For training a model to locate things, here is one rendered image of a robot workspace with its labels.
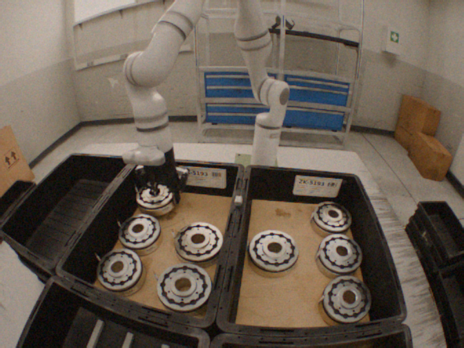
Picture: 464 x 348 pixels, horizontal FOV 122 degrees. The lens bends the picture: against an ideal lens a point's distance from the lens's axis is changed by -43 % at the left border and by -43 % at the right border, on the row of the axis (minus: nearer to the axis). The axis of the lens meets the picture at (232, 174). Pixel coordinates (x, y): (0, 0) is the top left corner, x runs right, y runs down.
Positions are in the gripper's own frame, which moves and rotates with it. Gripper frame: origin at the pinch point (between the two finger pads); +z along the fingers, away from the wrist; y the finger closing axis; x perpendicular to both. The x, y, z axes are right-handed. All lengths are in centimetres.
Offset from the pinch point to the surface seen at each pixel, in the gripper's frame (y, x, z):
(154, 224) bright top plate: 0.4, 8.4, 1.3
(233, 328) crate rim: -20.7, 30.5, -5.9
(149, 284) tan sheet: -2.9, 22.1, 4.1
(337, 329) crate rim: -34.9, 30.5, -5.9
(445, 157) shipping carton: -265, -156, 52
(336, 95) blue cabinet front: -102, -191, 15
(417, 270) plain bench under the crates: -78, 9, 17
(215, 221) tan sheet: -12.6, 2.4, 4.2
